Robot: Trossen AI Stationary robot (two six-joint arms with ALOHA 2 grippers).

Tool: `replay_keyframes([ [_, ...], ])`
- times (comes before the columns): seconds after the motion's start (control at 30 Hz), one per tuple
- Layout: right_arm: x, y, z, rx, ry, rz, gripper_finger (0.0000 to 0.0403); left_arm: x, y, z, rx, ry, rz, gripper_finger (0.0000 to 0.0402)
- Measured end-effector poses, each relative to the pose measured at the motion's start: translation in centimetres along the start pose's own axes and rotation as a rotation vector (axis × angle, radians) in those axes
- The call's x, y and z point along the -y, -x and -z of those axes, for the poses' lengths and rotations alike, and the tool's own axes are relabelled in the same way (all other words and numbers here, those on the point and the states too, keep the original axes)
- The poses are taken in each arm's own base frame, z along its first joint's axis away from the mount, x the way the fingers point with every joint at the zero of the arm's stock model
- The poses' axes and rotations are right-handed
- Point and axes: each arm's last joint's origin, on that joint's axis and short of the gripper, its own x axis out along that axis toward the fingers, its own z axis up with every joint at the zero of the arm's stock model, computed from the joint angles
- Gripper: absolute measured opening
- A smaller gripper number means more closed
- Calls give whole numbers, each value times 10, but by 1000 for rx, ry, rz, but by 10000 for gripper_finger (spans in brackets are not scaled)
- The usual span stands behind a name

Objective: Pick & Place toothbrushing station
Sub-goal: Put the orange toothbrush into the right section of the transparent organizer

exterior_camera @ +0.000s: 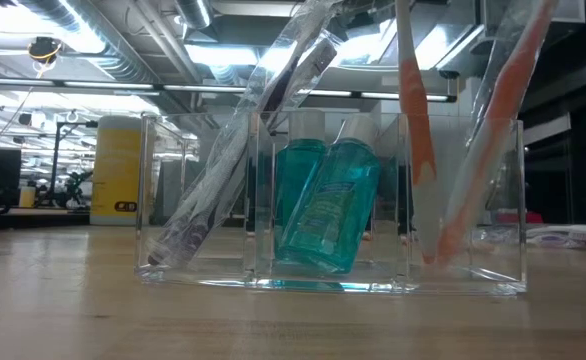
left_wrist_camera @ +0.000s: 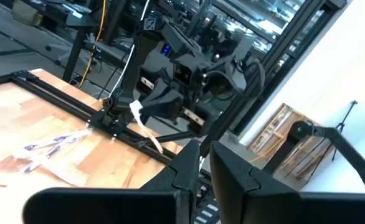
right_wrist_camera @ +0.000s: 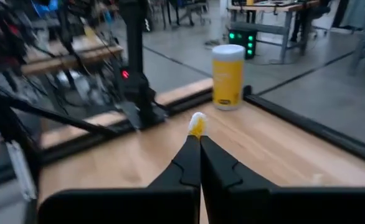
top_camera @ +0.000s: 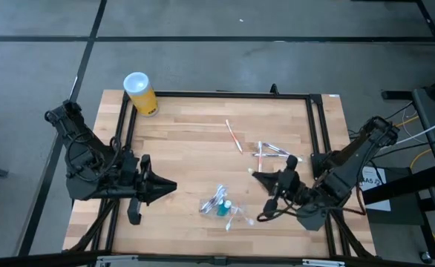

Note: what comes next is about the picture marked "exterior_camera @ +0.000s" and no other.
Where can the black stand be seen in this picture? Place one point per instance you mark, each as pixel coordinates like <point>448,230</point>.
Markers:
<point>55,165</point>

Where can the toothbrushes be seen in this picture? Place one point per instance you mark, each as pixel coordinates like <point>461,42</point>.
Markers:
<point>585,232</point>

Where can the long ceiling light bar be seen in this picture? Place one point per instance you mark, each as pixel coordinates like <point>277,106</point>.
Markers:
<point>23,82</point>
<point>213,88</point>

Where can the red box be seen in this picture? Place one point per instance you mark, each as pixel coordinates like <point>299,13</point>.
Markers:
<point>533,217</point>

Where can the background workbench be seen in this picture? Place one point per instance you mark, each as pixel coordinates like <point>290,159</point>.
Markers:
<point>48,215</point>

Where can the background black robot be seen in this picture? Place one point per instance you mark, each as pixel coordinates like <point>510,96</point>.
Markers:
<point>73,192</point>

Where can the clear acrylic organizer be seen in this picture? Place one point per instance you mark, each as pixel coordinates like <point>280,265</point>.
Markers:
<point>323,286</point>

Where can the white vent box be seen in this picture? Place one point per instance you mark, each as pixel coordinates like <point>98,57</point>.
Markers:
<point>570,10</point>

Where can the teal mouthwash bottle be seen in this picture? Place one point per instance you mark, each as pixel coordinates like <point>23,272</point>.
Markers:
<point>333,215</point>
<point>295,180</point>

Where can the orange white toothbrush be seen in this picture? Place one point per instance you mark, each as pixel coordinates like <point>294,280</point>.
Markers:
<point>415,125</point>

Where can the ribbed metal duct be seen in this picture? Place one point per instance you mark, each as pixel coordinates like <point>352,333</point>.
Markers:
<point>98,50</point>

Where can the yellow wipes canister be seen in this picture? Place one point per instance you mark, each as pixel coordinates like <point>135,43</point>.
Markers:
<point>115,170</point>

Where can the small yellow container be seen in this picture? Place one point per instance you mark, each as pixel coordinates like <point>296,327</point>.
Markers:
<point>27,197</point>

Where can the round metal duct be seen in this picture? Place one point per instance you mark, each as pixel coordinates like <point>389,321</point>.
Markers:
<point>195,12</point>

